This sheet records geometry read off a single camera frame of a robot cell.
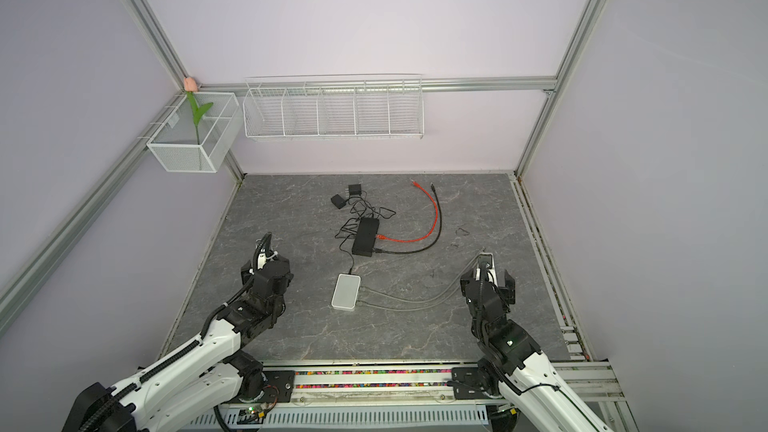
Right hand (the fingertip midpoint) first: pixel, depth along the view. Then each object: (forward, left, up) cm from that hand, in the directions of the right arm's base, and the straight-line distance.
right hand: (493, 275), depth 78 cm
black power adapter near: (+36, +48, -12) cm, 61 cm away
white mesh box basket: (+52, +90, +8) cm, 104 cm away
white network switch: (+1, +41, -13) cm, 43 cm away
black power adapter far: (+42, +42, -12) cm, 61 cm away
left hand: (+4, +62, 0) cm, 62 cm away
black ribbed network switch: (+21, +37, -13) cm, 44 cm away
